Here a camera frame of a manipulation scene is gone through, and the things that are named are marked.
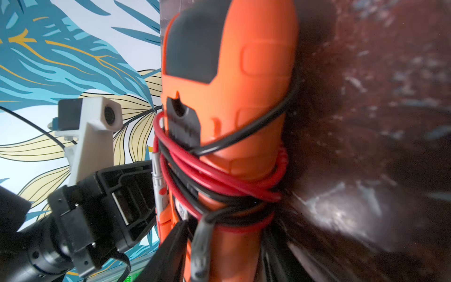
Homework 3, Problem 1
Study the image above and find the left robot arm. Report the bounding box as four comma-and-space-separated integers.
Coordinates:
1, 161, 156, 282

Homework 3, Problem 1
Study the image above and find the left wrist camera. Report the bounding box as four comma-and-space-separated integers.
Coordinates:
52, 96, 123, 186

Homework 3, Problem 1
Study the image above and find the orange multimeter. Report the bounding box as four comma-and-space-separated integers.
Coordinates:
155, 1, 298, 282

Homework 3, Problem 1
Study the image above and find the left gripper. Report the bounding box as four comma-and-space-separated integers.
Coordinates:
48, 161, 156, 278

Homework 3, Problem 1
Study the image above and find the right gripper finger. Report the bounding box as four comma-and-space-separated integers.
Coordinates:
136, 220, 189, 282

